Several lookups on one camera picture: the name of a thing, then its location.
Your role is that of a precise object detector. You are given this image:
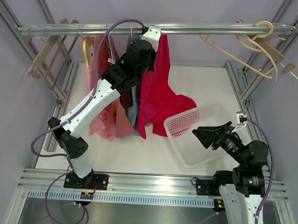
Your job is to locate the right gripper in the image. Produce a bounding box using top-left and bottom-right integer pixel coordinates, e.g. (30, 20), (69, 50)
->
(191, 119), (249, 166)

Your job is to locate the blue grey t shirt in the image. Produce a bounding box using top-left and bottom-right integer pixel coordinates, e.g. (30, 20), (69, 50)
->
(124, 32), (145, 136)

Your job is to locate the magenta t shirt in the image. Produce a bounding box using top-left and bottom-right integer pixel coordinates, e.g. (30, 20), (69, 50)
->
(136, 35), (197, 139)

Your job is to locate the pink wire hanger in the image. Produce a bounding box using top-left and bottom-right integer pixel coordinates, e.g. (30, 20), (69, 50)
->
(129, 24), (133, 43)

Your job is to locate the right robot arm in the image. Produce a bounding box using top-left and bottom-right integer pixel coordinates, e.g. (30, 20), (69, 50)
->
(192, 122), (270, 224)

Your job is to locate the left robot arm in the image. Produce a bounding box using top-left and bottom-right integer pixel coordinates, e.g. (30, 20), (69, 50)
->
(48, 38), (159, 188)

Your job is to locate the thin wooden hanger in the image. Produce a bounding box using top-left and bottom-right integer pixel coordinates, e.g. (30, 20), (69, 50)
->
(199, 35), (261, 74)

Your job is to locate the salmon pink t shirt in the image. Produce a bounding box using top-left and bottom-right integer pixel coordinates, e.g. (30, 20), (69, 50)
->
(86, 35), (134, 142)

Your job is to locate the wooden clip hanger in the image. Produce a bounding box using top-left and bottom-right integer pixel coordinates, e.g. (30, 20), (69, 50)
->
(254, 38), (297, 75)

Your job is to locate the curved wooden hanger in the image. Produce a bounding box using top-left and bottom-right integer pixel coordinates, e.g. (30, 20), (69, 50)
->
(236, 21), (279, 83)

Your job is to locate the white plastic basket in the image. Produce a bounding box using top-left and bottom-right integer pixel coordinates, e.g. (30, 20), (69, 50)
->
(164, 101), (236, 169)

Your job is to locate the dark maroon garment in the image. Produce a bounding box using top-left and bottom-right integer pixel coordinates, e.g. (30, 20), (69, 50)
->
(120, 88), (134, 112)

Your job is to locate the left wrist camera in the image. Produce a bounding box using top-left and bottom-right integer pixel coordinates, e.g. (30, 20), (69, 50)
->
(142, 26), (161, 52)

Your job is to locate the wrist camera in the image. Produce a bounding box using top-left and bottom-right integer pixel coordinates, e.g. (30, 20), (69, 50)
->
(232, 111), (248, 132)
(142, 26), (161, 52)

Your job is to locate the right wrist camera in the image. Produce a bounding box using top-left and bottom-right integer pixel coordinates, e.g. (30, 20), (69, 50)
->
(232, 111), (248, 132)

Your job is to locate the blue wire hanger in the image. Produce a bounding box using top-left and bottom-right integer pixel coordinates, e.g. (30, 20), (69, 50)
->
(106, 33), (116, 65)

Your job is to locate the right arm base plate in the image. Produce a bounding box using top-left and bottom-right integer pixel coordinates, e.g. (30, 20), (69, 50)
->
(195, 179), (221, 196)

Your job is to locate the aluminium hanging rail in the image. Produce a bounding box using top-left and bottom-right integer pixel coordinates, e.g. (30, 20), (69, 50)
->
(17, 22), (296, 37)

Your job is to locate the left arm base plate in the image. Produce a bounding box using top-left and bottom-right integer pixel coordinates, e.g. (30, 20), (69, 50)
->
(64, 172), (109, 190)

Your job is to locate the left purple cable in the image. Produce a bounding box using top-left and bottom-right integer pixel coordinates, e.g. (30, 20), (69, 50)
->
(27, 14), (146, 224)

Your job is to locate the white slotted cable duct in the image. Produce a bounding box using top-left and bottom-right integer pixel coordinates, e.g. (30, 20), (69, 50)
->
(27, 189), (215, 208)

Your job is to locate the front aluminium rail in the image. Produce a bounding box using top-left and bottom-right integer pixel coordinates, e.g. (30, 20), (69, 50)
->
(17, 167), (290, 202)

